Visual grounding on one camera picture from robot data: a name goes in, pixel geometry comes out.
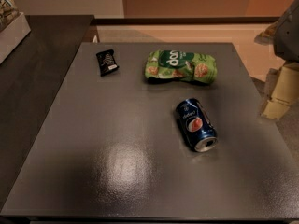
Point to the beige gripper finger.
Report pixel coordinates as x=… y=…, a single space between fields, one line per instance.
x=281 y=90

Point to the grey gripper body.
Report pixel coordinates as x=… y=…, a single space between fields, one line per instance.
x=289 y=34

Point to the blue pepsi can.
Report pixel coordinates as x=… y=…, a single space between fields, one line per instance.
x=197 y=128

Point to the green chip bag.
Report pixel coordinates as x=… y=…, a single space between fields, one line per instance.
x=182 y=66

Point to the black snack bar wrapper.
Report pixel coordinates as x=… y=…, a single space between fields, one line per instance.
x=107 y=63

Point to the dark wooden side table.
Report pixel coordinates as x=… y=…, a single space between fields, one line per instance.
x=30 y=78

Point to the white box with snacks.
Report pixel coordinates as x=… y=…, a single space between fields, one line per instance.
x=14 y=27

